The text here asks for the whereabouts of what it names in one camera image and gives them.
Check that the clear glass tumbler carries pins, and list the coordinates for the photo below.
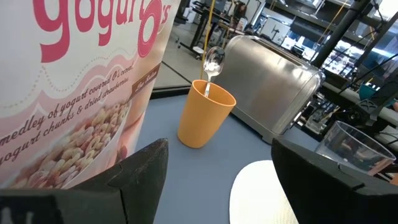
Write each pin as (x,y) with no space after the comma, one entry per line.
(351,149)

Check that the pink yogurt cereal box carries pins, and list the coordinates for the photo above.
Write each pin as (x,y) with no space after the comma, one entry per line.
(77,93)

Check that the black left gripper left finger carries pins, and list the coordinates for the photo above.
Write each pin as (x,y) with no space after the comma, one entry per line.
(93,205)

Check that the stainless steel toaster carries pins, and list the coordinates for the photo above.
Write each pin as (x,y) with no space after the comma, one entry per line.
(267,87)

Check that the black frame post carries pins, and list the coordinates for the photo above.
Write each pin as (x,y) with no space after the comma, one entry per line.
(339,34)

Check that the silver metal spoon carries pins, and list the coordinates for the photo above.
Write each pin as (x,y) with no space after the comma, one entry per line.
(214,62)

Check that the black standing desk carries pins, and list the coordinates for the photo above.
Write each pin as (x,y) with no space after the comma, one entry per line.
(199,28)

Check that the black table frame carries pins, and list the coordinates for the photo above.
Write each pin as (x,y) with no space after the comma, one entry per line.
(171,92)

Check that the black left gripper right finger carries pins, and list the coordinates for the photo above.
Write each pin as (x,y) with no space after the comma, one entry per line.
(335,199)

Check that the orange plastic cup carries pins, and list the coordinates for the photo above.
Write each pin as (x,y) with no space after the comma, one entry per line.
(202,121)

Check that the white woven round placemat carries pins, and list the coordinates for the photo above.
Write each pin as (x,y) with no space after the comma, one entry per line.
(255,193)

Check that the teal round object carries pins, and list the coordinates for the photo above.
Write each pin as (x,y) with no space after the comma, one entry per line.
(367,91)

